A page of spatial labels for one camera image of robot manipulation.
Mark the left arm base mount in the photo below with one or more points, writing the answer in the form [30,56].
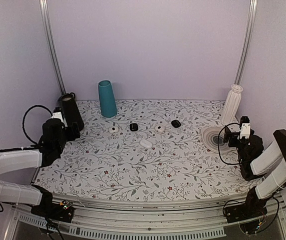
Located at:
[63,211]

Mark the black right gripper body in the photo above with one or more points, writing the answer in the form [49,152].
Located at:
[234,135]

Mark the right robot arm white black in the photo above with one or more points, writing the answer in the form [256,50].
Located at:
[256,161]

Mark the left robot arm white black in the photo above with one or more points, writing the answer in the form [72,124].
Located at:
[15,159]

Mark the black earbud case left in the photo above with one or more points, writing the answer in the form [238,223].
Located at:
[133,127]

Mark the left metal frame post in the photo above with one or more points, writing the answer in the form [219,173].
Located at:
[51,45]

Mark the white ribbed vase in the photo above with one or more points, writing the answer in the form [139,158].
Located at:
[231,104]

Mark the black earbud case right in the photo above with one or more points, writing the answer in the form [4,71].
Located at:
[176,123]

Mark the white round earbud case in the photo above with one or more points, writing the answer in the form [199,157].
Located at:
[113,129]

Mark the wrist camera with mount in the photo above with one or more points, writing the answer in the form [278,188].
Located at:
[58,114]
[245,128]

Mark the black earbud case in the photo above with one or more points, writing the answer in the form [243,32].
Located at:
[176,123]
[133,127]

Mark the metal front rail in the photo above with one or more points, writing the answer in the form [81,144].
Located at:
[96,219]

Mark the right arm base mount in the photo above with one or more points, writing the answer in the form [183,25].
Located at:
[245,210]

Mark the metal frame post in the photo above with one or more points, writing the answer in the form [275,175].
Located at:
[247,39]
[51,45]

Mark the teal tapered vase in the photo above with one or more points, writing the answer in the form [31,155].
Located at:
[107,99]

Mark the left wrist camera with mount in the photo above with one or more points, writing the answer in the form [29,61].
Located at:
[58,114]

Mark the right metal frame post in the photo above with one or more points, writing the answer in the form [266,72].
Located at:
[247,39]

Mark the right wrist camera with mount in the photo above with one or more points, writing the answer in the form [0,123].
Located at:
[245,128]

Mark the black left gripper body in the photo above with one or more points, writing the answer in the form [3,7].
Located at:
[71,136]

